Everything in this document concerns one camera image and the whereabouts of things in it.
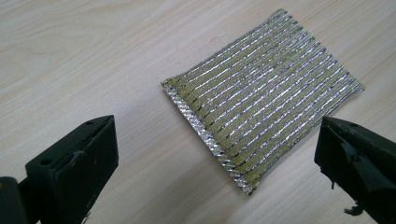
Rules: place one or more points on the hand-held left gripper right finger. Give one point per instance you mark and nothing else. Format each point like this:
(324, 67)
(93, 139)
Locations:
(358, 158)

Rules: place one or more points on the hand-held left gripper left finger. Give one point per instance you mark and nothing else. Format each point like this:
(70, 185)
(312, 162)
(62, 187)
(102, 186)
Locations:
(71, 168)

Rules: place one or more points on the silver striped scouring pad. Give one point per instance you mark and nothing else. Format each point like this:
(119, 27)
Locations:
(261, 99)

